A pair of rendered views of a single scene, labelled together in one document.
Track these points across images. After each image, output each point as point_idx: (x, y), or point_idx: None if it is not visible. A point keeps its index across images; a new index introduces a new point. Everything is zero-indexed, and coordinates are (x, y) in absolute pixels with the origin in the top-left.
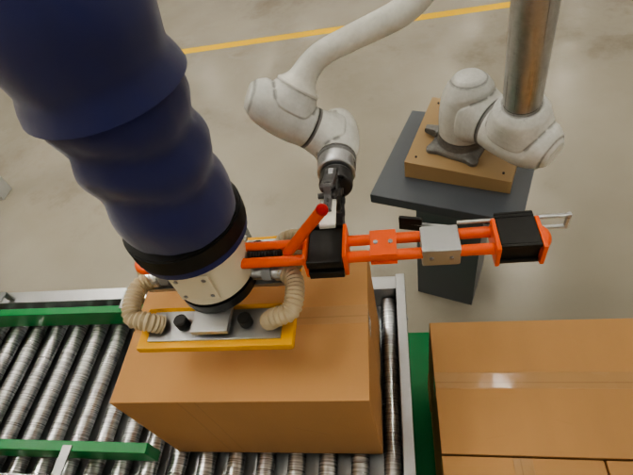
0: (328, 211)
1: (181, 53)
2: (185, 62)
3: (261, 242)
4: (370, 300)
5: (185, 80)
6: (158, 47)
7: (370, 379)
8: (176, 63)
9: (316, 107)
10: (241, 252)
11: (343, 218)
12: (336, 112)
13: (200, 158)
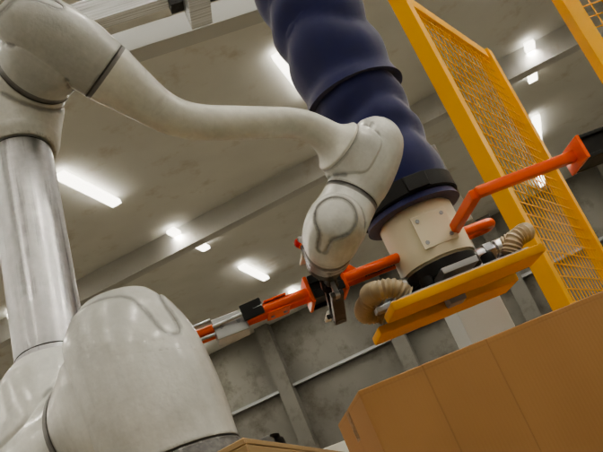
0: (295, 246)
1: (311, 100)
2: (310, 107)
3: (380, 258)
4: (366, 437)
5: (320, 114)
6: (303, 99)
7: (345, 432)
8: (308, 108)
9: (328, 178)
10: (389, 253)
11: (326, 293)
12: (318, 198)
13: None
